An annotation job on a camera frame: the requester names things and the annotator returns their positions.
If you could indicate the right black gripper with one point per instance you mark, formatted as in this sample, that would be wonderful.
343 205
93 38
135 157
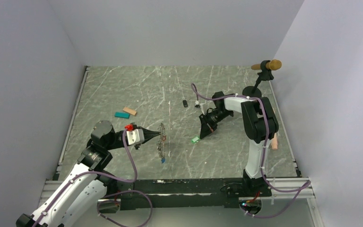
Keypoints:
207 127

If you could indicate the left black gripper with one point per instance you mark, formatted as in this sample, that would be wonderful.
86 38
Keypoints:
149 134

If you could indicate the green tagged key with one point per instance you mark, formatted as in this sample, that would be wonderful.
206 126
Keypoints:
195 139

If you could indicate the round metal keyring disc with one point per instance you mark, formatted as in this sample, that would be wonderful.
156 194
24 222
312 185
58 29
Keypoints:
161 141

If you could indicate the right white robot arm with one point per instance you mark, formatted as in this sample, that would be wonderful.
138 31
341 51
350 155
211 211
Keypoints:
260 126

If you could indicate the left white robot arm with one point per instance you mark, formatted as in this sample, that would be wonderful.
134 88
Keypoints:
88 181

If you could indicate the orange key tag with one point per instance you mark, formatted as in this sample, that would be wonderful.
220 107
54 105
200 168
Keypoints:
130 111

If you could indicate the teal key tag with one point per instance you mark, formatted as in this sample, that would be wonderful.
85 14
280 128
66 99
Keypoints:
122 115

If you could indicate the black microphone stand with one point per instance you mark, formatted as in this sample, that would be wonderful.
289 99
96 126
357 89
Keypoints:
254 91

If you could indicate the pink cylindrical object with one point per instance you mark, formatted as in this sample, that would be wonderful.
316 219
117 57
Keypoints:
274 142

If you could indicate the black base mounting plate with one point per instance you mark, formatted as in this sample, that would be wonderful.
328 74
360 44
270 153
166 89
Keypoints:
179 193

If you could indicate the gold microphone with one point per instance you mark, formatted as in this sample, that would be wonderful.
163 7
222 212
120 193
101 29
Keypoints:
269 65

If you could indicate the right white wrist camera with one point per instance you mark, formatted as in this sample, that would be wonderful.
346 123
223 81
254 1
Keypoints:
200 105

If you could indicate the aluminium frame rail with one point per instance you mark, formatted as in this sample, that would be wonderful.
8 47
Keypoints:
288 184

